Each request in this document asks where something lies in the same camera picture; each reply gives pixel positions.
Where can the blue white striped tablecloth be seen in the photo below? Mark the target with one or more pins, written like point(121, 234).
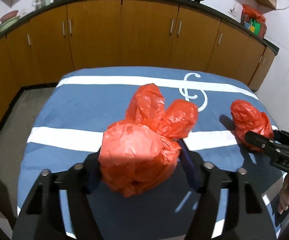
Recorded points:
point(87, 101)

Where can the orange lower kitchen cabinets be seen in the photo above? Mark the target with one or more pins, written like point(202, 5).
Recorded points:
point(109, 33)

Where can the wall power socket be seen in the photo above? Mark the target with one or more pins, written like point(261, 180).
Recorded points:
point(233, 12)

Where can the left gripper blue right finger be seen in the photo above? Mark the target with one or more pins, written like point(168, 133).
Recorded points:
point(191, 164)

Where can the black countertop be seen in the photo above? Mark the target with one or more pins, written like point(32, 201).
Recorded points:
point(187, 3)

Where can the red bag with colourful items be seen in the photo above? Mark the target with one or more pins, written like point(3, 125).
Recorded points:
point(253, 20)

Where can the stacked bowls on counter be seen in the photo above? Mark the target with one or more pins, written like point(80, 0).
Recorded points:
point(8, 20)

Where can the small orange plastic bag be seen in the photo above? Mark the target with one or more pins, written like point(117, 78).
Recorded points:
point(246, 118)

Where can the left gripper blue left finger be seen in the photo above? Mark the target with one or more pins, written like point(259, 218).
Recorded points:
point(92, 166)

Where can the large orange plastic bag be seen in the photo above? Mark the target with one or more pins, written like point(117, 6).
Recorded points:
point(141, 151)

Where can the person's right hand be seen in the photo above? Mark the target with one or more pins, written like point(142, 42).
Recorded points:
point(284, 196)

